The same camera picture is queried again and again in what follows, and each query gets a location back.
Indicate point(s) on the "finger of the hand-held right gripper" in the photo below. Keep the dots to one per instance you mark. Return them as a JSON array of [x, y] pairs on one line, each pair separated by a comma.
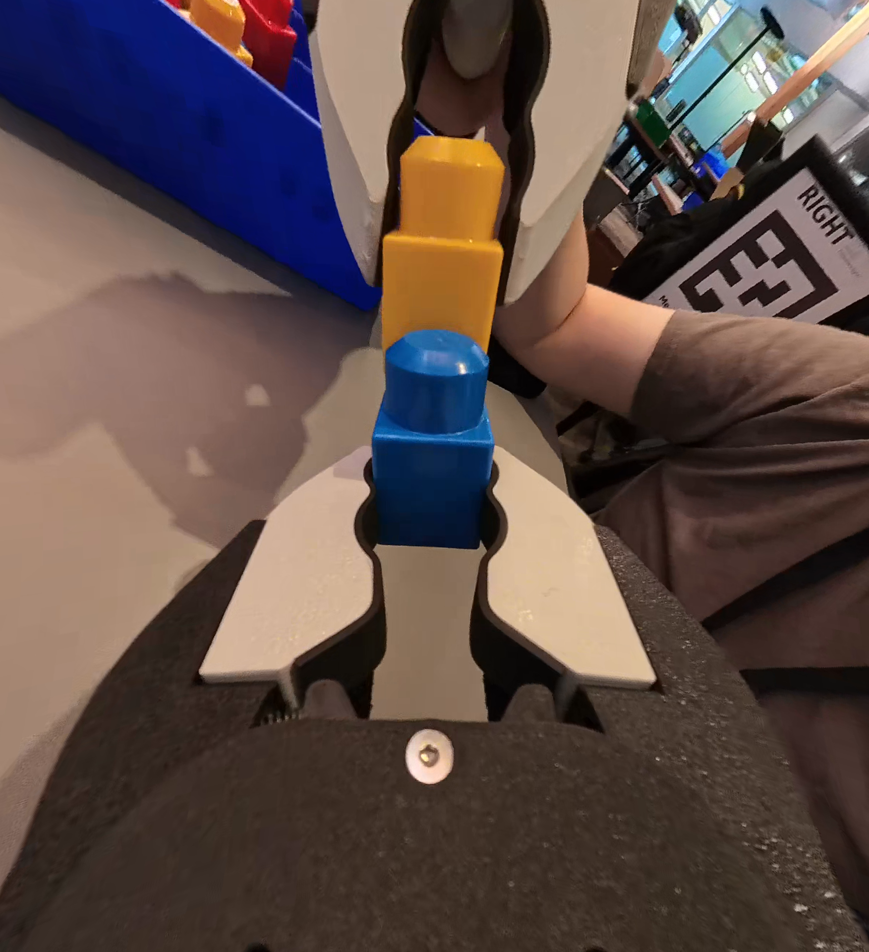
[[583, 97], [352, 111]]

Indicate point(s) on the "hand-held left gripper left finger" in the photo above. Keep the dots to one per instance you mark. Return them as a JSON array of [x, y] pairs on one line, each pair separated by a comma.
[[300, 587]]

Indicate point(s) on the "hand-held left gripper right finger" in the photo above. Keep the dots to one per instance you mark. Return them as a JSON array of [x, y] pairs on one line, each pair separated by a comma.
[[561, 587]]

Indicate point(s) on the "pile of toy blocks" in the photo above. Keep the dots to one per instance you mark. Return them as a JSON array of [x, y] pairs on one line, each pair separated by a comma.
[[218, 22]]

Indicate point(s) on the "blue two-stud block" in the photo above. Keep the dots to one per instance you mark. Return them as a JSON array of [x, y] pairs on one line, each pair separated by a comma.
[[430, 483]]

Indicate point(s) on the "yellow one-stud block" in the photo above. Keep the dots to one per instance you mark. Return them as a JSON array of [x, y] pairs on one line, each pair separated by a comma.
[[442, 275]]

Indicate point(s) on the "plain blue object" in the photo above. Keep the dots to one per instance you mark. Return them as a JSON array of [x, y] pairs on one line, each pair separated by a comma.
[[144, 111]]

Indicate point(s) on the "person's right hand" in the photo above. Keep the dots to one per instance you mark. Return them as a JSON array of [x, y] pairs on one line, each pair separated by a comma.
[[456, 108]]

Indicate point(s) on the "green box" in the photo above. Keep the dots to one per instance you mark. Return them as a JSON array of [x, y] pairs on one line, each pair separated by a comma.
[[650, 123]]

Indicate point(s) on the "black floor lamp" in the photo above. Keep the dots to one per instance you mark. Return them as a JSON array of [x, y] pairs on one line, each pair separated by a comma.
[[771, 18]]

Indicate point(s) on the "person's brown shirt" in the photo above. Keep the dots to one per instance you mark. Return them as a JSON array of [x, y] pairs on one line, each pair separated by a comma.
[[776, 461]]

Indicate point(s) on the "framed marker sign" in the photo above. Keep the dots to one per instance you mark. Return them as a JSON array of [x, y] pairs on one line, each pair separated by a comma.
[[769, 268]]

